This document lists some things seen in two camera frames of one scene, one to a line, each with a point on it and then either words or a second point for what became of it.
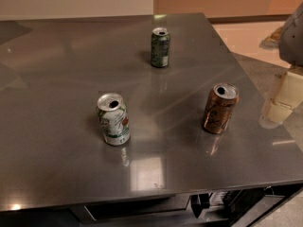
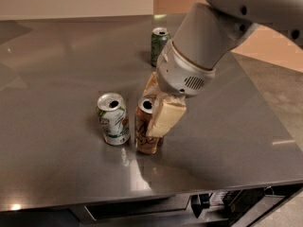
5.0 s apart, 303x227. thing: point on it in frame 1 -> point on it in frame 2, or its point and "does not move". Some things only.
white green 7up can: [114, 119] does not move
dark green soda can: [160, 47] does not move
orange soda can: [220, 104] -> [145, 143]
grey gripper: [293, 41] -> [180, 74]
